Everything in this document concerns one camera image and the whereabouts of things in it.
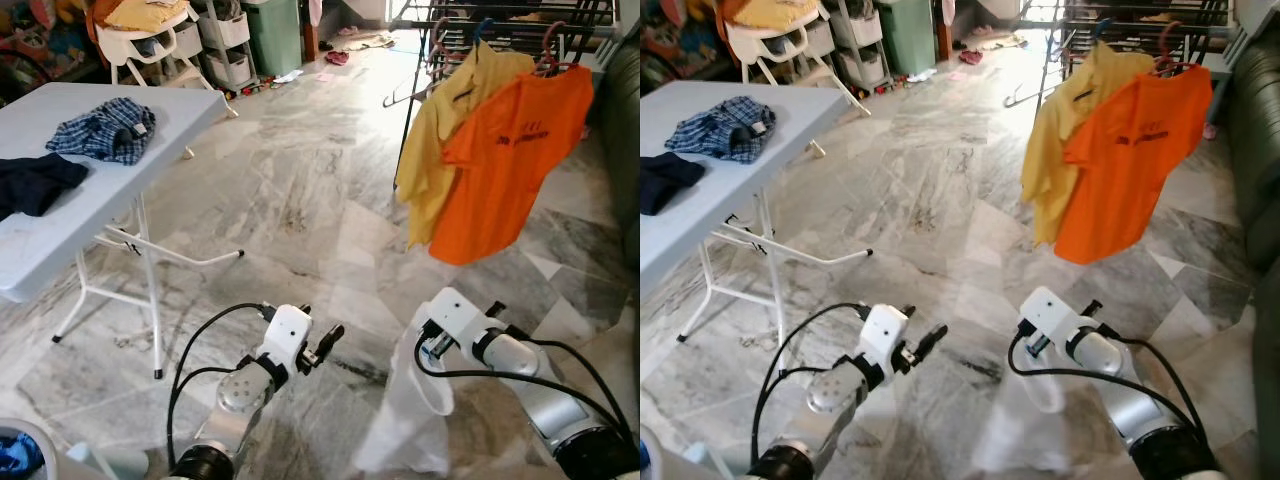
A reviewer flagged blue plaid shirt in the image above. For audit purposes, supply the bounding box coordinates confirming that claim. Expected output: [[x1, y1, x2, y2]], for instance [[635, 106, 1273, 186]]
[[45, 97, 158, 166], [665, 96, 779, 164]]

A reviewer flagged white high chair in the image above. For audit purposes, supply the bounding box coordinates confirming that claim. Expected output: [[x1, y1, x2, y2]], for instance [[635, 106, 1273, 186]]
[[90, 0, 241, 119], [720, 0, 871, 119]]

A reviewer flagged orange t-shirt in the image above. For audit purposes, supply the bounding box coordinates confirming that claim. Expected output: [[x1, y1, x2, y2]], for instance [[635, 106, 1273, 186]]
[[428, 62, 596, 266], [1053, 62, 1216, 266]]

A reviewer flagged pink plastic hanger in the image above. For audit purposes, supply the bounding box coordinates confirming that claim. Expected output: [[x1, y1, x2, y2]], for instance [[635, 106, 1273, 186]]
[[1150, 20, 1206, 79], [382, 20, 451, 109], [1003, 25, 1071, 109], [535, 20, 586, 79]]

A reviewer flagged yellow cushion cloth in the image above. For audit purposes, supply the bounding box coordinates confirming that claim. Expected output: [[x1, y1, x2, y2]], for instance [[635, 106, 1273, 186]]
[[725, 0, 821, 31], [95, 0, 191, 33]]

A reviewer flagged black metal drying rack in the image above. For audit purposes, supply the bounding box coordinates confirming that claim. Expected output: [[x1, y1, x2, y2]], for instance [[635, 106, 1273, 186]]
[[385, 0, 616, 111], [1005, 0, 1233, 106]]

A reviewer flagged colourful play mat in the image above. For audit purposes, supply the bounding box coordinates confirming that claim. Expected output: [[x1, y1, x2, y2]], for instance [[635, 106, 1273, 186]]
[[640, 0, 731, 96], [0, 0, 101, 101]]

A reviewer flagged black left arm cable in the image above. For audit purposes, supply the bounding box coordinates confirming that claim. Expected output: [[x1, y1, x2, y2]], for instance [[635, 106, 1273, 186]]
[[165, 302, 276, 471], [750, 302, 871, 466]]

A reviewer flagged light grey folding table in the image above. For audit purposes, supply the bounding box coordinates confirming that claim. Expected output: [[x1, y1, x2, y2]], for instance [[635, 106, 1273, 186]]
[[0, 82, 246, 381], [640, 82, 873, 346]]

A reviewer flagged grey laundry basket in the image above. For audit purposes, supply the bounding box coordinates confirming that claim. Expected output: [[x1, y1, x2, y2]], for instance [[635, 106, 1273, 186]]
[[0, 418, 61, 480]]

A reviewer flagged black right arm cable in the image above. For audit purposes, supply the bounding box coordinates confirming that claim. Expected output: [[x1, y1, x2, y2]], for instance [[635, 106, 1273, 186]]
[[413, 320, 636, 441], [1008, 320, 1211, 441]]

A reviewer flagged white shirt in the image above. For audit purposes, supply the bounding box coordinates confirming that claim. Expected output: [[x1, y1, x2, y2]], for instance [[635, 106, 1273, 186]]
[[970, 335, 1071, 476], [350, 320, 456, 476]]

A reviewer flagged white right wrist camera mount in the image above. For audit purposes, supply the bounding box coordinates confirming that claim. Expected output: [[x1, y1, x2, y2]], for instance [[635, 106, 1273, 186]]
[[420, 288, 491, 351], [1018, 287, 1086, 349]]

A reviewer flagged beige door mat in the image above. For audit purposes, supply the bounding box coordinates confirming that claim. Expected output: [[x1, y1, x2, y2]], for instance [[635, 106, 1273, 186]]
[[335, 30, 396, 53], [965, 30, 1026, 51]]

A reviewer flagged navy garment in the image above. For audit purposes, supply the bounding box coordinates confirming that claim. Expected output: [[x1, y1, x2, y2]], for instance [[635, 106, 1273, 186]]
[[0, 153, 91, 223], [640, 152, 707, 216]]

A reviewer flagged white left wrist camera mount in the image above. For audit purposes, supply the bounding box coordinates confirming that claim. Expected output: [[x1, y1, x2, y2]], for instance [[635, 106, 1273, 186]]
[[860, 305, 911, 373], [262, 305, 313, 373]]

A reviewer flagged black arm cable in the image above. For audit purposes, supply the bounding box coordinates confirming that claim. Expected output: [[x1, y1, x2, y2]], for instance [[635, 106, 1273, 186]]
[[165, 302, 276, 471], [750, 302, 871, 466], [413, 320, 636, 441], [1008, 320, 1211, 441]]

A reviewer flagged white storage drawer shelf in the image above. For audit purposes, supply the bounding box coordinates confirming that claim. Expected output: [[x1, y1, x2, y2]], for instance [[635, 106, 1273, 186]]
[[190, 0, 256, 93], [820, 0, 886, 91]]

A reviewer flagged green laundry bin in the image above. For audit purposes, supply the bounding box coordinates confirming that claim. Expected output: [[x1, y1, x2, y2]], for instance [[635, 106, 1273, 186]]
[[243, 0, 304, 79], [878, 0, 939, 76]]

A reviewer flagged yellow shirt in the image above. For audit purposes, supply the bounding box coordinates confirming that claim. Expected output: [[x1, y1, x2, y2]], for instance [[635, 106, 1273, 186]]
[[1020, 42, 1156, 247], [395, 42, 536, 249]]

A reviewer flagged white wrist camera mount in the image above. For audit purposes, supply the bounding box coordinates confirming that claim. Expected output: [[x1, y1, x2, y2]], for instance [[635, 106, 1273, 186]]
[[262, 305, 313, 373], [860, 305, 911, 373], [420, 288, 491, 351], [1018, 287, 1086, 349]]

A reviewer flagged dark green sofa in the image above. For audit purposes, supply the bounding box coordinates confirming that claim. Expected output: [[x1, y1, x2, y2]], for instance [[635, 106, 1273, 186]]
[[590, 30, 641, 271], [1205, 40, 1280, 480]]

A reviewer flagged blue cloth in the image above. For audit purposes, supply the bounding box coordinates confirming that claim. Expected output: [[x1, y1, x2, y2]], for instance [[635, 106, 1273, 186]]
[[0, 435, 43, 479]]

